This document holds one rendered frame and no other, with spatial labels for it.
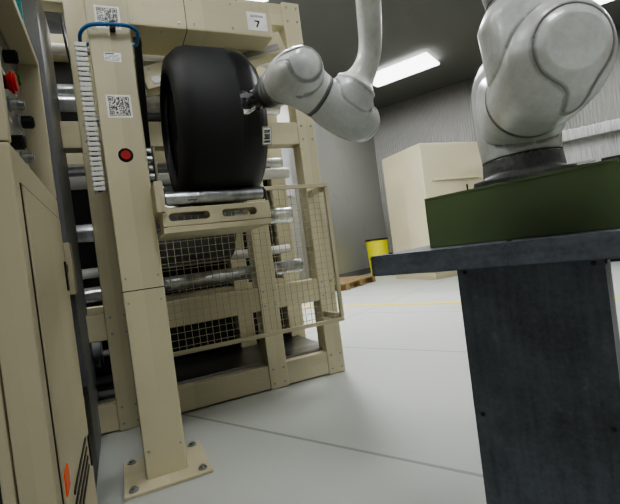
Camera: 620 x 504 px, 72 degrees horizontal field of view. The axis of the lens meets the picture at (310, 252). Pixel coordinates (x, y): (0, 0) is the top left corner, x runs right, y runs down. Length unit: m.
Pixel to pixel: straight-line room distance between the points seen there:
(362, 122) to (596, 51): 0.49
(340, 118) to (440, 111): 8.84
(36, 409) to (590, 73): 0.94
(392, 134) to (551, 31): 9.49
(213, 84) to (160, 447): 1.17
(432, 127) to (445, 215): 8.95
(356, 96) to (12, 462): 0.92
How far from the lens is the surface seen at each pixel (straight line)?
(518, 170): 0.94
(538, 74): 0.74
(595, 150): 6.86
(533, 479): 1.02
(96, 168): 1.54
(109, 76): 1.63
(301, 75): 0.95
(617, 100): 9.25
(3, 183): 0.79
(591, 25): 0.76
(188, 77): 1.46
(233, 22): 2.10
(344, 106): 1.02
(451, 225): 0.90
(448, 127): 9.71
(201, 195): 1.46
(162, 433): 1.59
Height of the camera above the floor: 0.68
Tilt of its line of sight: level
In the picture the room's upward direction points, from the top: 7 degrees counter-clockwise
